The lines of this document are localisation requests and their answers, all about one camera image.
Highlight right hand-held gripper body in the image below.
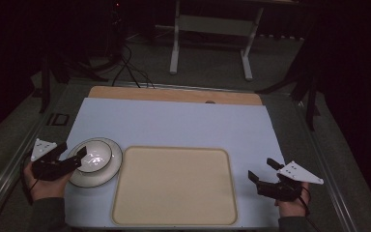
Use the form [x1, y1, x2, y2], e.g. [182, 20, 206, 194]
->
[256, 160, 325, 203]

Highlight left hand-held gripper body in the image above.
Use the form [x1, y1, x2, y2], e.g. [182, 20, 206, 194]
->
[30, 138, 82, 182]

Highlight white bowl with dark rim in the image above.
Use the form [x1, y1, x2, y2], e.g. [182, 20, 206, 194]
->
[74, 140, 113, 174]

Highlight person's right hand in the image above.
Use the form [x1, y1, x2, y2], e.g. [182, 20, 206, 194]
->
[274, 181, 311, 218]

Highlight person's left hand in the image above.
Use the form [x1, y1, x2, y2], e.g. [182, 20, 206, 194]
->
[23, 161, 73, 202]

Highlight black floor socket plate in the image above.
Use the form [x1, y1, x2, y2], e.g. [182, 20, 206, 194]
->
[45, 112, 71, 128]

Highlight white plate with dark rim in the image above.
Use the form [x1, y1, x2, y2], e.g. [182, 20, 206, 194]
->
[67, 137, 124, 189]

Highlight black tripod stand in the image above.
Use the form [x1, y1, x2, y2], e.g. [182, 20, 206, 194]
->
[255, 28, 322, 131]
[30, 47, 109, 114]

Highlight beige tray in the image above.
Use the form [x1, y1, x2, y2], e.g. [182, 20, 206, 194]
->
[111, 145, 239, 227]

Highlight white table mat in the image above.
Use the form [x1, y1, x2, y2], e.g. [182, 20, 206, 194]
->
[63, 97, 286, 230]

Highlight dark device on stand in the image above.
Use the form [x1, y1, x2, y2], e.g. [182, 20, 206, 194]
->
[107, 0, 126, 64]

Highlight white metal stand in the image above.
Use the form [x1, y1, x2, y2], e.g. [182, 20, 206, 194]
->
[169, 0, 266, 82]

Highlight right hand-held gripper cable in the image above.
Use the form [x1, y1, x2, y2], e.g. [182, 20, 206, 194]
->
[298, 186, 322, 232]

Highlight hand-held gripper cable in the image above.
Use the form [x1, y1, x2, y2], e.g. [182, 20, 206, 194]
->
[298, 186, 322, 232]
[19, 154, 41, 206]

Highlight left hand-held gripper cable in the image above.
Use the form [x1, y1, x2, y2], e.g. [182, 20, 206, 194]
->
[19, 154, 41, 206]

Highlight metal floor rail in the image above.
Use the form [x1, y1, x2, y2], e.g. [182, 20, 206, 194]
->
[0, 109, 59, 226]
[291, 95, 361, 232]

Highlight black floor cables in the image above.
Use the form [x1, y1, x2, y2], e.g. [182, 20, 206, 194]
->
[110, 43, 157, 90]

